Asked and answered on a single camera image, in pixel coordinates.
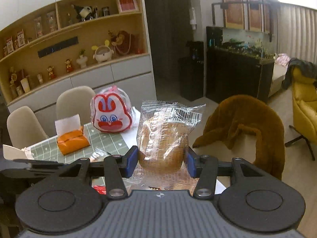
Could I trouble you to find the red white rabbit bag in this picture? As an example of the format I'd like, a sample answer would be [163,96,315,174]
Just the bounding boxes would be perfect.
[90,85,135,133]

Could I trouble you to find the yellow armchair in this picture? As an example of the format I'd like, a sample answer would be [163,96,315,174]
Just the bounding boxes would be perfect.
[283,58,316,161]

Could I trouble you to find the white yellow plush toy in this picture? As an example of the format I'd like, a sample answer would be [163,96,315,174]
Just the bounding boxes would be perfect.
[91,40,115,63]

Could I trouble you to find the white vase with plant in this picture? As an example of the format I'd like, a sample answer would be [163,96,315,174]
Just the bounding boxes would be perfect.
[76,49,88,69]

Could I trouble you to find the red spicy strip pack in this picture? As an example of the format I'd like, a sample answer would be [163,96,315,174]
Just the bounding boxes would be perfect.
[93,185,106,195]

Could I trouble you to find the white paper bag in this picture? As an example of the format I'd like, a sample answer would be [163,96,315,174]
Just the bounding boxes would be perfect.
[3,145,34,161]

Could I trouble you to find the beige dining chair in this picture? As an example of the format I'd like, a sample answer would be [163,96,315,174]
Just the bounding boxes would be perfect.
[56,86,95,125]
[7,106,48,149]

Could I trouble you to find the orange tissue box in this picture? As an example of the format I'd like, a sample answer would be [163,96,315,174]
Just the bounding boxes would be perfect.
[55,114,90,156]

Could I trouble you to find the black fish tank cabinet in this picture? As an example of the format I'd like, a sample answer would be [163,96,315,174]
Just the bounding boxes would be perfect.
[205,0,277,104]

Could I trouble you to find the brown plush blanket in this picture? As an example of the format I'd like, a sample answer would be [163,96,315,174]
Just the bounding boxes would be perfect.
[192,95,285,180]

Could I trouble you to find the green checked tablecloth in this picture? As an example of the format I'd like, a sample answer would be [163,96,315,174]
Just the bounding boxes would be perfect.
[27,106,227,195]

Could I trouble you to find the round bun clear pack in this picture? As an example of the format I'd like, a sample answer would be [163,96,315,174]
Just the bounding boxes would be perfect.
[124,101,205,192]

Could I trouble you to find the wooden wall shelf unit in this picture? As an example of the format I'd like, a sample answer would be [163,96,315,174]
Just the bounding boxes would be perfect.
[1,0,156,136]

